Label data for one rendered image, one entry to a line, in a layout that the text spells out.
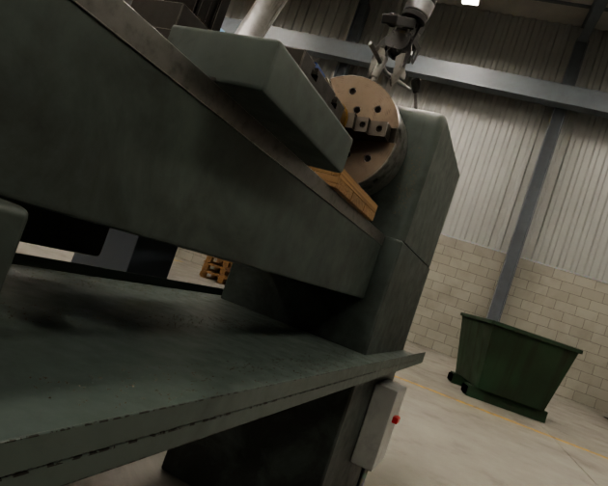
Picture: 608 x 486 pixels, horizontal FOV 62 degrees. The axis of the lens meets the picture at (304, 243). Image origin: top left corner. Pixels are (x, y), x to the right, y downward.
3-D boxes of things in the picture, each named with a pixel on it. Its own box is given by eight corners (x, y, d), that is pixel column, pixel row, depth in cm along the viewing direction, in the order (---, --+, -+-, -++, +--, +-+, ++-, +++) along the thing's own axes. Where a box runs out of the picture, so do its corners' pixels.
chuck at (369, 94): (278, 173, 148) (326, 76, 148) (373, 215, 136) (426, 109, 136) (265, 163, 140) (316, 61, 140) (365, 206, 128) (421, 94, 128)
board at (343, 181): (246, 185, 135) (251, 171, 135) (373, 221, 121) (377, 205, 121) (181, 147, 107) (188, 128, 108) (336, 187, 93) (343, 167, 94)
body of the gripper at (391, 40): (412, 67, 145) (431, 28, 144) (403, 51, 138) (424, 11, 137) (389, 61, 149) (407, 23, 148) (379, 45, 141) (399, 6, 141)
